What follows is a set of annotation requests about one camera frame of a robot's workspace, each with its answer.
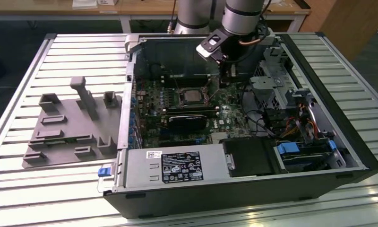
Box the silver CPU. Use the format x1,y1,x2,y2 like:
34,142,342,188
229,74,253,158
182,89,206,101

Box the CPU socket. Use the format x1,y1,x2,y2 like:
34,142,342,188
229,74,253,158
177,87,213,106

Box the black drive bay cover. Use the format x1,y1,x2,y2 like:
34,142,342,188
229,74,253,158
222,138,286,177

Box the silver metal drive cage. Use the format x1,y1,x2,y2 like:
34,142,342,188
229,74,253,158
247,46,317,110

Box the green motherboard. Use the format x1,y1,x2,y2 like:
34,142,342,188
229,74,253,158
130,78,255,148

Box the black RAM stick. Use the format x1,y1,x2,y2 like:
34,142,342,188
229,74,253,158
165,105,217,112

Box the black graphics card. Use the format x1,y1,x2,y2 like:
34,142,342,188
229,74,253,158
165,114,207,132

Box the wooden cabinet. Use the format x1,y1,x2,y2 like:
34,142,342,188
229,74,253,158
302,0,378,62

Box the blue disk carrier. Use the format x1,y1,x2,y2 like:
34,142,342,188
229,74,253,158
275,141,301,156

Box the grey power supply unit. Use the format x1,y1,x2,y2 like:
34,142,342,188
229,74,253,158
122,144,231,190

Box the wooden desk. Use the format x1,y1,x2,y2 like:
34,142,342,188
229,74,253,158
0,0,311,33

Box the black open PC case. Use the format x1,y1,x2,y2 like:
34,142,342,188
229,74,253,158
102,32,378,219

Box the grey plastic parts rack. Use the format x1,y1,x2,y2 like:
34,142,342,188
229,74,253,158
22,77,123,169

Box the black camera cable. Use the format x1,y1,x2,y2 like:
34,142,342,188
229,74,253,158
238,26,269,47

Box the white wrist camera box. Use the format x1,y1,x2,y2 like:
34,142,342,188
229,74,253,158
195,33,227,64

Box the black cable in case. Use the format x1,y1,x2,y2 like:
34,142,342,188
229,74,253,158
245,109,278,138

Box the grey metal case bracket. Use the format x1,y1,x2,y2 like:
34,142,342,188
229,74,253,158
125,34,146,54

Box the yellow and orange wires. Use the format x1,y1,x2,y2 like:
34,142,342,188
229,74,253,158
283,115,319,140

